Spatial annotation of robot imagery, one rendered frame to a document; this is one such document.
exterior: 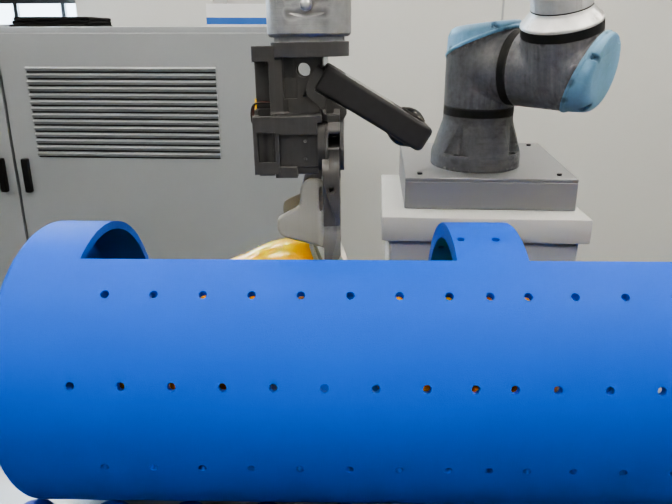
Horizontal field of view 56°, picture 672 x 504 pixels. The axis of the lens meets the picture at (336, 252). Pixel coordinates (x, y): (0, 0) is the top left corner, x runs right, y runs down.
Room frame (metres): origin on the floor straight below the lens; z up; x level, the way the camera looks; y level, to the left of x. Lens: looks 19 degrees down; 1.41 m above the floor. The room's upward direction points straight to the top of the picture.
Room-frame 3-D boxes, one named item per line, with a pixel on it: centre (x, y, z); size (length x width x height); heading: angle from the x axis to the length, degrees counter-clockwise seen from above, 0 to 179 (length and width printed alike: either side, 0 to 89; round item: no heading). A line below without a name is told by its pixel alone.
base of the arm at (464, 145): (1.08, -0.24, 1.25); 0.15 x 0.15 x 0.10
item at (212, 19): (2.37, 0.33, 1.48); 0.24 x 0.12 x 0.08; 94
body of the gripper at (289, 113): (0.59, 0.03, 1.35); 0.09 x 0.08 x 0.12; 89
